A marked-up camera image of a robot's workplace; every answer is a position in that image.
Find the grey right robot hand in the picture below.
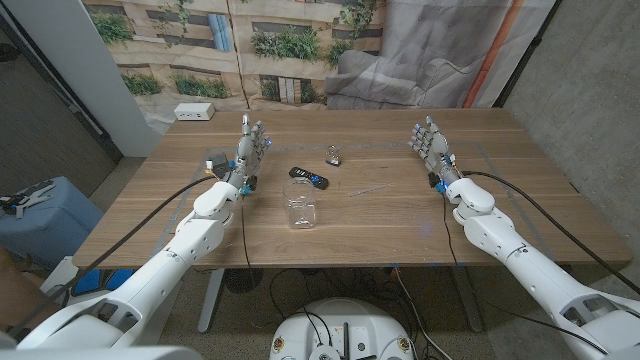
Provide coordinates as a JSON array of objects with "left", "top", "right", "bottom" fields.
[{"left": 407, "top": 115, "right": 464, "bottom": 187}]

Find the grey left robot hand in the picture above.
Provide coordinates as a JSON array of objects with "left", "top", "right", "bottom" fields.
[{"left": 222, "top": 113, "right": 274, "bottom": 189}]

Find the clear plastic pipette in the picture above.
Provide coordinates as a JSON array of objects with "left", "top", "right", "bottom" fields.
[{"left": 347, "top": 182, "right": 394, "bottom": 198}]

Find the black remote key fob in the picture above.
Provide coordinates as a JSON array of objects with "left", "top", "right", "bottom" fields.
[{"left": 288, "top": 166, "right": 330, "bottom": 191}]

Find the white power outlet box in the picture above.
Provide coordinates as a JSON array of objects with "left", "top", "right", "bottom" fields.
[{"left": 173, "top": 102, "right": 216, "bottom": 122}]

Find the clear glass jar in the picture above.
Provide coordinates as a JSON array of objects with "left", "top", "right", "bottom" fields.
[{"left": 282, "top": 177, "right": 318, "bottom": 230}]

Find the printed fabric backdrop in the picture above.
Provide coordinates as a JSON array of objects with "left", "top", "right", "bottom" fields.
[{"left": 82, "top": 0, "right": 559, "bottom": 134}]

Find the black round floor object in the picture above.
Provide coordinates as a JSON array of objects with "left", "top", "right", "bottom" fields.
[{"left": 223, "top": 268, "right": 265, "bottom": 294}]

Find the black backdrop stand pole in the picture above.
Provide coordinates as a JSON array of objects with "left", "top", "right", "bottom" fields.
[{"left": 492, "top": 0, "right": 566, "bottom": 109}]

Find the grey table leg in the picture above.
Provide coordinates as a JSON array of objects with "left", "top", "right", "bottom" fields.
[
  {"left": 452, "top": 265, "right": 484, "bottom": 334},
  {"left": 197, "top": 268, "right": 226, "bottom": 335}
]

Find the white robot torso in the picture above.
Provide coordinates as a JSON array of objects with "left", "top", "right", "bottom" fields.
[{"left": 268, "top": 297, "right": 415, "bottom": 360}]

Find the blue storage bin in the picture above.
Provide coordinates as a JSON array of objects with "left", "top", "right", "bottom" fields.
[{"left": 0, "top": 175, "right": 105, "bottom": 269}]

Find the black and white tool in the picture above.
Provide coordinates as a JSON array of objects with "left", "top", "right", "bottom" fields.
[{"left": 0, "top": 179, "right": 57, "bottom": 219}]

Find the white and blue floor box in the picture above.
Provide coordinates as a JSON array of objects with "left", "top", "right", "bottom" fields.
[{"left": 39, "top": 255, "right": 136, "bottom": 301}]

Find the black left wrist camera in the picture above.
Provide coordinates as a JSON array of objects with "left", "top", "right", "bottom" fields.
[{"left": 205, "top": 152, "right": 231, "bottom": 176}]

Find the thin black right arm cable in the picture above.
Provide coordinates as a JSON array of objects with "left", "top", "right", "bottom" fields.
[{"left": 441, "top": 189, "right": 609, "bottom": 356}]

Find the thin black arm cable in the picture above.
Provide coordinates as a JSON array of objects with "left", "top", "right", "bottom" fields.
[
  {"left": 441, "top": 189, "right": 609, "bottom": 356},
  {"left": 239, "top": 194, "right": 254, "bottom": 274}
]

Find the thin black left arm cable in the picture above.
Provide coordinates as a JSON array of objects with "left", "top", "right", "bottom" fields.
[{"left": 239, "top": 194, "right": 254, "bottom": 274}]

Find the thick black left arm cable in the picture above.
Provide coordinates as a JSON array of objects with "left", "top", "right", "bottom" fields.
[{"left": 7, "top": 174, "right": 219, "bottom": 339}]

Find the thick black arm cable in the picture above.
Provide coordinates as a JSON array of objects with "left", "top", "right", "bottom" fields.
[
  {"left": 460, "top": 170, "right": 640, "bottom": 296},
  {"left": 7, "top": 174, "right": 219, "bottom": 339}
]

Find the grey floor cable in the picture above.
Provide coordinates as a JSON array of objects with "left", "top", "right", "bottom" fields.
[{"left": 394, "top": 267, "right": 451, "bottom": 360}]

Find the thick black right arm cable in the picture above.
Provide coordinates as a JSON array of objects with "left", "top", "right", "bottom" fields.
[{"left": 460, "top": 170, "right": 640, "bottom": 296}]

